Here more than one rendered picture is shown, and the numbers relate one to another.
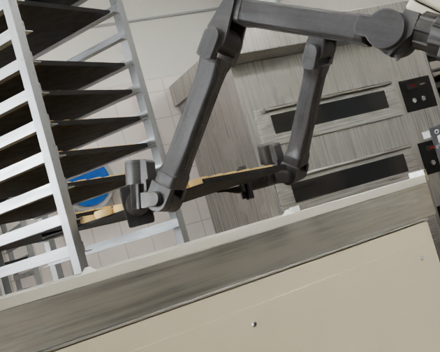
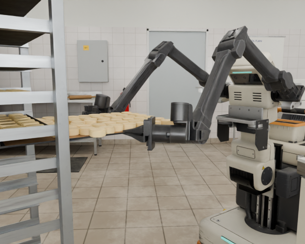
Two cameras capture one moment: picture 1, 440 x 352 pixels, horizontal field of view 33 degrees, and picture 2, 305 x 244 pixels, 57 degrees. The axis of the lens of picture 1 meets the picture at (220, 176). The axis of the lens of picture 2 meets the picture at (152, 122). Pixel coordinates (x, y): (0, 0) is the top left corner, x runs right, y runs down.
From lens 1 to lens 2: 1.83 m
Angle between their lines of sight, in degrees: 70
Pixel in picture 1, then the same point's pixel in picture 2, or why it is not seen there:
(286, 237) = not seen: outside the picture
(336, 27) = (271, 70)
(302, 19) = (263, 59)
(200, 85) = (226, 69)
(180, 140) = (214, 99)
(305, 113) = (138, 86)
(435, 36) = (295, 90)
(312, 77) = (151, 69)
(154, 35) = not seen: outside the picture
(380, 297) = not seen: outside the picture
